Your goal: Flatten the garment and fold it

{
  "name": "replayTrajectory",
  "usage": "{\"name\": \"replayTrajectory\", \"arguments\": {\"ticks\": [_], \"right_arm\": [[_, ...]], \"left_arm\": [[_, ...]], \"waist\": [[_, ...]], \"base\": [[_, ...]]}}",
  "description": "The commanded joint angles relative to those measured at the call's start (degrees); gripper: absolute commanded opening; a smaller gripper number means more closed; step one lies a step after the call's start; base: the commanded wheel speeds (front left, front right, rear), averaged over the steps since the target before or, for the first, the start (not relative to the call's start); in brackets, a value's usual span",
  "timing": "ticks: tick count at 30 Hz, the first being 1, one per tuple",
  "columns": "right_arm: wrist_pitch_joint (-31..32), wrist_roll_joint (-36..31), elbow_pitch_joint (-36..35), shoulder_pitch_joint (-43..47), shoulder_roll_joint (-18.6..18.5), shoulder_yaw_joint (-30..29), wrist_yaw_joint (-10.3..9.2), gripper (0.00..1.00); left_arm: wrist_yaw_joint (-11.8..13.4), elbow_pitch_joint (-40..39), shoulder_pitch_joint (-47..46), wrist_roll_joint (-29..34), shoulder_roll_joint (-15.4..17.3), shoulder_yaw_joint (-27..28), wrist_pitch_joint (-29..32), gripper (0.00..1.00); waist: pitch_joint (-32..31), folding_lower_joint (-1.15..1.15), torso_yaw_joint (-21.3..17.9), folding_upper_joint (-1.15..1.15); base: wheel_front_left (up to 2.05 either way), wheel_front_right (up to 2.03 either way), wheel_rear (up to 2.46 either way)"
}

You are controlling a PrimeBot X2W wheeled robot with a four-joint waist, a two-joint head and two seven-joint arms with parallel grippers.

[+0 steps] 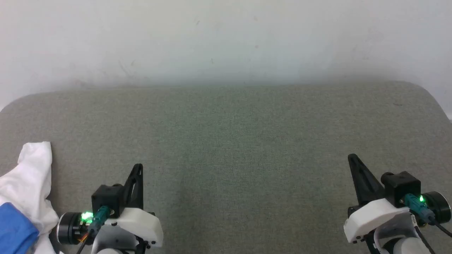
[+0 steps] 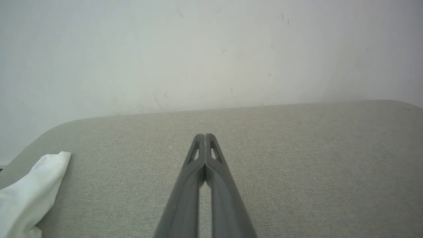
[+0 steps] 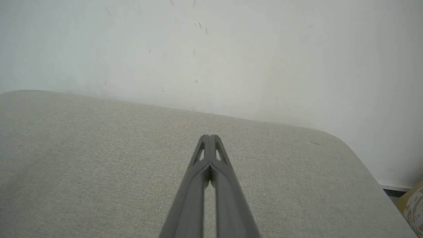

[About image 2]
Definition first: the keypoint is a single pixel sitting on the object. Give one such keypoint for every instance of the white shirt with blue sleeves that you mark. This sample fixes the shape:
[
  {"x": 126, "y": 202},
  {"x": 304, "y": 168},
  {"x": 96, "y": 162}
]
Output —
[{"x": 26, "y": 195}]

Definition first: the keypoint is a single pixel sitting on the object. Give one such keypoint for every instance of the light grey fabric sofa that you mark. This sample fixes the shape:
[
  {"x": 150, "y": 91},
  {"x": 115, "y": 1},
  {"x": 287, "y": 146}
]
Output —
[{"x": 297, "y": 172}]

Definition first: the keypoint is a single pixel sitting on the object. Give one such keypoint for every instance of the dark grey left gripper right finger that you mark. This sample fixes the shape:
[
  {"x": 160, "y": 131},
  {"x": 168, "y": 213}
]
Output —
[{"x": 228, "y": 205}]

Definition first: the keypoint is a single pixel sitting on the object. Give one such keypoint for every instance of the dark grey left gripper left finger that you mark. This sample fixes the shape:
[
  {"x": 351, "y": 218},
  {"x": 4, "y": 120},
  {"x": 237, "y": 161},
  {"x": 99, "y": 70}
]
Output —
[{"x": 185, "y": 198}]

